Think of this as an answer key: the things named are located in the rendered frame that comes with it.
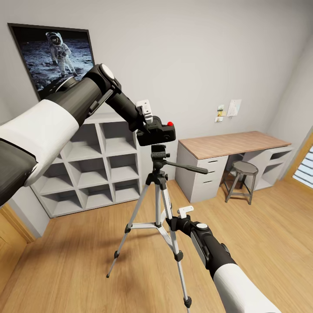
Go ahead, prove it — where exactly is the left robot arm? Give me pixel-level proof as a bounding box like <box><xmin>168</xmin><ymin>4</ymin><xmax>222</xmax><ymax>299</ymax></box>
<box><xmin>0</xmin><ymin>63</ymin><xmax>153</xmax><ymax>209</ymax></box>

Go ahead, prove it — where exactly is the camera tripod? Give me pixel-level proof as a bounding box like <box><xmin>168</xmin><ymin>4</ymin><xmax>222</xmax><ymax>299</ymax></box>
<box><xmin>107</xmin><ymin>144</ymin><xmax>208</xmax><ymax>313</ymax></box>

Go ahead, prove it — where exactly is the digital camera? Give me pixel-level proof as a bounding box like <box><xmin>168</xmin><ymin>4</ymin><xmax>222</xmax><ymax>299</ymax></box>
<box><xmin>136</xmin><ymin>116</ymin><xmax>176</xmax><ymax>147</ymax></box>

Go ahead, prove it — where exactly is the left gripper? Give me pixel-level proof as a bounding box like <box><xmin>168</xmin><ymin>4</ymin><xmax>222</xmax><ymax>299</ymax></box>
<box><xmin>115</xmin><ymin>98</ymin><xmax>151</xmax><ymax>135</ymax></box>

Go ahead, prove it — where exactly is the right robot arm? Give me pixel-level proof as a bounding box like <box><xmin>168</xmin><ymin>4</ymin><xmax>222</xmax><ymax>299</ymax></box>
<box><xmin>165</xmin><ymin>206</ymin><xmax>282</xmax><ymax>313</ymax></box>

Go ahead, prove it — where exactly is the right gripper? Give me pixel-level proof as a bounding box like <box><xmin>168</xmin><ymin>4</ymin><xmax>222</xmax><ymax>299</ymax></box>
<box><xmin>165</xmin><ymin>215</ymin><xmax>192</xmax><ymax>233</ymax></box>

